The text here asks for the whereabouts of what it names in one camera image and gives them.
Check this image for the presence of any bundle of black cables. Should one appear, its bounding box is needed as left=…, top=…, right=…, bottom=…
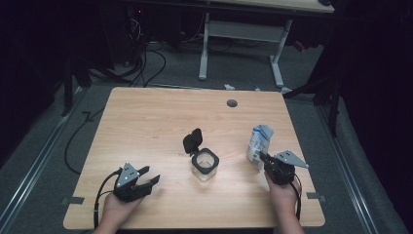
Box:
left=128, top=16, right=168, bottom=88

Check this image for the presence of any glass jar with black lid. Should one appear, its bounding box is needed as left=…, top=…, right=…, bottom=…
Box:
left=182, top=128, right=221, bottom=185

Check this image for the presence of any right hand-held gripper black cable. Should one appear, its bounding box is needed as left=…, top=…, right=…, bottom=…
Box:
left=288, top=174, right=303, bottom=222

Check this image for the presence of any metal floor rail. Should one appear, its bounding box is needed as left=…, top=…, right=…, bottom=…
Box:
left=0, top=87, right=86, bottom=228
left=316, top=103, right=380, bottom=234

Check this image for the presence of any hand-held gripper black cable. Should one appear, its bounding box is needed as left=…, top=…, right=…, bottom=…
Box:
left=288, top=174, right=303, bottom=222
left=93, top=168, right=123, bottom=230

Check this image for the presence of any person's left hand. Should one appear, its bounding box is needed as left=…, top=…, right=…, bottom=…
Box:
left=102, top=194, right=144, bottom=230

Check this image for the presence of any black floor cable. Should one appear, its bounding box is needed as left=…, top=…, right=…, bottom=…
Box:
left=63, top=106, right=106, bottom=176

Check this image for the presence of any black metal stand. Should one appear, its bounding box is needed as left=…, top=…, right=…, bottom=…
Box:
left=60, top=58, right=93, bottom=117
left=282, top=74, right=343, bottom=137

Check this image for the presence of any person's right hand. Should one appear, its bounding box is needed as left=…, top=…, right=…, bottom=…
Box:
left=264, top=172, right=301, bottom=217

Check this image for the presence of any left hand-held gripper black cable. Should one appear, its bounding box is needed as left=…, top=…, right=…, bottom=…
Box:
left=93, top=168, right=123, bottom=230

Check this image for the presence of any blue and white milk carton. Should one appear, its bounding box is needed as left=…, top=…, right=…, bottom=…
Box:
left=245, top=124, right=275, bottom=172

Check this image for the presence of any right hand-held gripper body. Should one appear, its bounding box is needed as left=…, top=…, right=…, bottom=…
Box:
left=264, top=149, right=310, bottom=186

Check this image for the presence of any dark computer tower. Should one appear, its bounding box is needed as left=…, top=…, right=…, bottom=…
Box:
left=100, top=3, right=148, bottom=66

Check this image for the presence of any white metal desk frame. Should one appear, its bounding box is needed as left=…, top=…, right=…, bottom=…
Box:
left=198, top=0, right=335, bottom=96

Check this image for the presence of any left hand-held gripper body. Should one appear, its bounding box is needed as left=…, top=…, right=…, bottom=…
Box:
left=112, top=161, right=154, bottom=203

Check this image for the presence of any grey tape strip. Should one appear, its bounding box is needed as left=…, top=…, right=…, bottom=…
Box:
left=306, top=192, right=326, bottom=203
left=61, top=196, right=86, bottom=207

